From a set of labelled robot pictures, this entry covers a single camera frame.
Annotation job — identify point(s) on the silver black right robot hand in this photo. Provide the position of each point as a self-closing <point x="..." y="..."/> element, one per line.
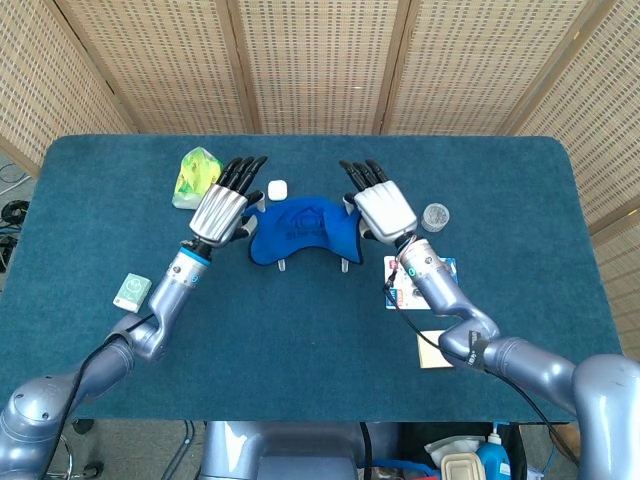
<point x="385" y="207"/>

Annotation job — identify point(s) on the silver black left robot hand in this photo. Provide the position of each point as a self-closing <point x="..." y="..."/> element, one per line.
<point x="220" y="212"/>

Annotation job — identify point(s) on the blue kitchen towel black trim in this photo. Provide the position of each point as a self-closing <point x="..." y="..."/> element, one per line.
<point x="300" y="225"/>

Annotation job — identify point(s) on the green yellow tissue pack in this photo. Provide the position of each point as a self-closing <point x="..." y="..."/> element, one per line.
<point x="192" y="175"/>

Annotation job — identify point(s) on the clear round plastic jar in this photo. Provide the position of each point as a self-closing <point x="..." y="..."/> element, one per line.
<point x="435" y="217"/>

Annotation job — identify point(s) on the white earbuds case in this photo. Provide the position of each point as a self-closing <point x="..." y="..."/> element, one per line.
<point x="277" y="190"/>

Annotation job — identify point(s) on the blister card of clips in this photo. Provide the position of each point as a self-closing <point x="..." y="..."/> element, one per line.
<point x="407" y="297"/>

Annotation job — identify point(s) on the small green white box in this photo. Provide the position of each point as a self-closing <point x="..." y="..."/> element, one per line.
<point x="132" y="292"/>

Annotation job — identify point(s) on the pale yellow sticky notepad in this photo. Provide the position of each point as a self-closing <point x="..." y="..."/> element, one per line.
<point x="427" y="352"/>

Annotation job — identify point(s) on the woven bamboo folding screen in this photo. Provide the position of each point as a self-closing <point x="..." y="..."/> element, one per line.
<point x="320" y="60"/>

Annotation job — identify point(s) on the grey robot torso base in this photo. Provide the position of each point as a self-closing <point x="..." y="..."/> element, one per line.
<point x="280" y="450"/>

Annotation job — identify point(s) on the white plastic bag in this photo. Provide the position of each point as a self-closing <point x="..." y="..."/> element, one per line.
<point x="450" y="445"/>

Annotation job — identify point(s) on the beige lidded food container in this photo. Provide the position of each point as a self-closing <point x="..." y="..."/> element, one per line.
<point x="462" y="467"/>

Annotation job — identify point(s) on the blue pump bottle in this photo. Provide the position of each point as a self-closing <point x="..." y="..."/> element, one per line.
<point x="492" y="460"/>

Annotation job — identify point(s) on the chrome stool frame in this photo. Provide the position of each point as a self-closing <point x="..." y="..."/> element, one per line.
<point x="67" y="455"/>

